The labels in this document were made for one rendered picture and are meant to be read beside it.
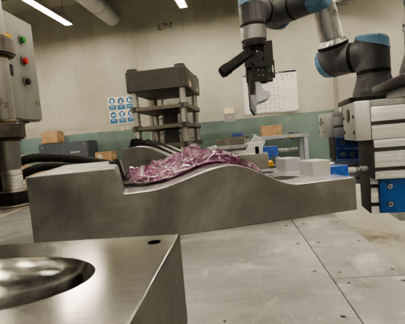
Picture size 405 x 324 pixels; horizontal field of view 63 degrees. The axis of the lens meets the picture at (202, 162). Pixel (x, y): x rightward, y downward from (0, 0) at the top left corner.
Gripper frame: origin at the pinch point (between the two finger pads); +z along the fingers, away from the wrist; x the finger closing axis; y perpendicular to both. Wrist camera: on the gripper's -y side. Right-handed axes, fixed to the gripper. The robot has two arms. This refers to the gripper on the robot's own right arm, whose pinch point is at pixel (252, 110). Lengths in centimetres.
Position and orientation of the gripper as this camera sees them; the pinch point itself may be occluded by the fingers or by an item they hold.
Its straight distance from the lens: 103.0
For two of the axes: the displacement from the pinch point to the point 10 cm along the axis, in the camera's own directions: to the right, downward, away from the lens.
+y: 9.9, -0.8, -1.0
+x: 0.9, -0.8, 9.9
